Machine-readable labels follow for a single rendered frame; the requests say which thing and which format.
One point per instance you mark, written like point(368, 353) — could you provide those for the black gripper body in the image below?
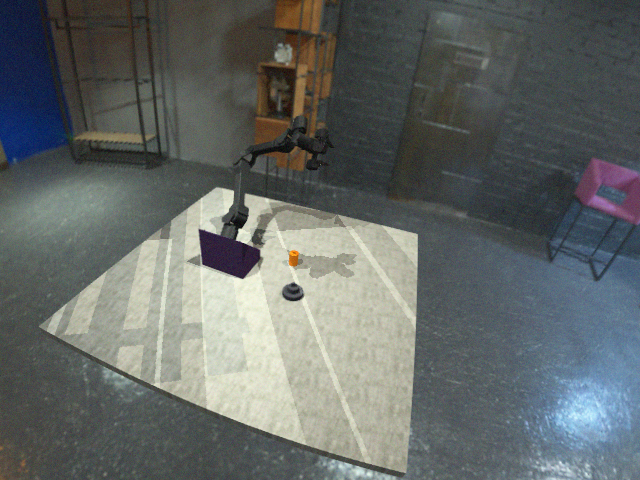
point(313, 163)

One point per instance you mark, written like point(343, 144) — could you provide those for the dark grey round pedestal with short shaft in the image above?
point(292, 292)

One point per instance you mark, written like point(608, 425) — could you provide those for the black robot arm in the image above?
point(238, 213)

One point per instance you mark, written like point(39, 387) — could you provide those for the orange knob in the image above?
point(293, 258)

